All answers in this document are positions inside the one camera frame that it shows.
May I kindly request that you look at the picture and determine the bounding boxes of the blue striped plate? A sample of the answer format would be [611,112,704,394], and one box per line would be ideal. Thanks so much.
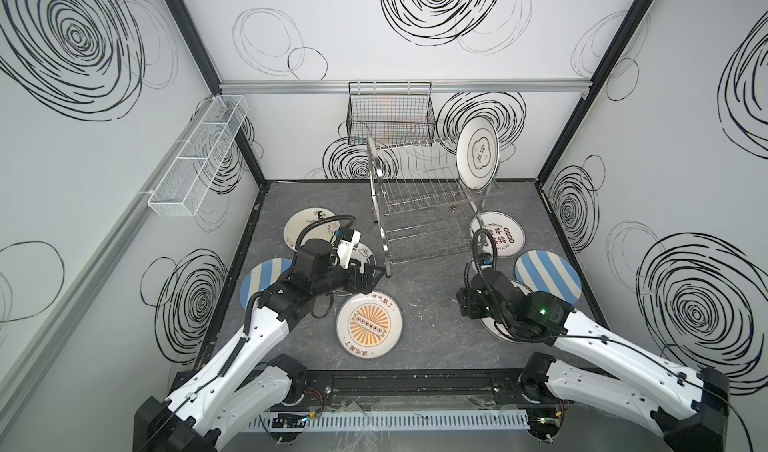
[515,250,583,305]
[239,258,292,309]

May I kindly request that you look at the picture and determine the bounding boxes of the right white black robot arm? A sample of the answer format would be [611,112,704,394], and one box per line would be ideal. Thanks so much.
[457,268,729,451]

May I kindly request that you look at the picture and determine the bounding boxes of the cream plate with black drawing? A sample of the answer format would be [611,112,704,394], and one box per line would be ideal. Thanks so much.
[283,207,340,251]

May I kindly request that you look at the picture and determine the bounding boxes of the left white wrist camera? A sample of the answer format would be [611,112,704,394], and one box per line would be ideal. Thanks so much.
[336,229,361,269]

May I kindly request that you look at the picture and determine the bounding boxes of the black wire wall basket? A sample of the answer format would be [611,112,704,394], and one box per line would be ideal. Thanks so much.
[345,91,436,146]

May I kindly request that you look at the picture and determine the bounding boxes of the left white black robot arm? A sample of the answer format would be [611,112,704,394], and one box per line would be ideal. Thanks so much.
[132,255,386,451]

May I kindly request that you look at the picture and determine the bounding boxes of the white plate red characters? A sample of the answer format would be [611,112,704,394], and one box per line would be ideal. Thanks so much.
[470,211,526,257]

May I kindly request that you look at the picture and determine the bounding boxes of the orange sunburst plate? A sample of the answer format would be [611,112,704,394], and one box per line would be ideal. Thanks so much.
[481,281,532,343]
[336,291,404,360]

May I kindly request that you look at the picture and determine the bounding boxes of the white mesh wall shelf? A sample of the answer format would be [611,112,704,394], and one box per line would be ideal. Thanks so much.
[147,95,248,218]

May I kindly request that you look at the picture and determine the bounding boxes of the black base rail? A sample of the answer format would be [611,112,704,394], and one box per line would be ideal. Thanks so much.
[173,367,652,406]

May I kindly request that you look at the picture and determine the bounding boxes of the aluminium wall rail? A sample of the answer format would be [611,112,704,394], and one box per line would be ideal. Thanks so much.
[220,79,592,95]

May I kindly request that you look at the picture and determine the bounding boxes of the white slotted cable duct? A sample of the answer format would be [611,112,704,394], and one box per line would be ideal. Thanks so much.
[243,409,530,433]

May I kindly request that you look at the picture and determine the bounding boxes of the green red rimmed white plate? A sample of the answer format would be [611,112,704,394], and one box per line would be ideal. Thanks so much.
[325,241,384,296]

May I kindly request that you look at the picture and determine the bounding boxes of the stainless steel dish rack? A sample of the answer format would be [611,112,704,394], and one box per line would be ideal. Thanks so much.
[366,137,502,277]

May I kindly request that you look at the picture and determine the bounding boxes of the white plate green cloud outline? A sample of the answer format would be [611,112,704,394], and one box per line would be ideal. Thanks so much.
[456,117,500,190]

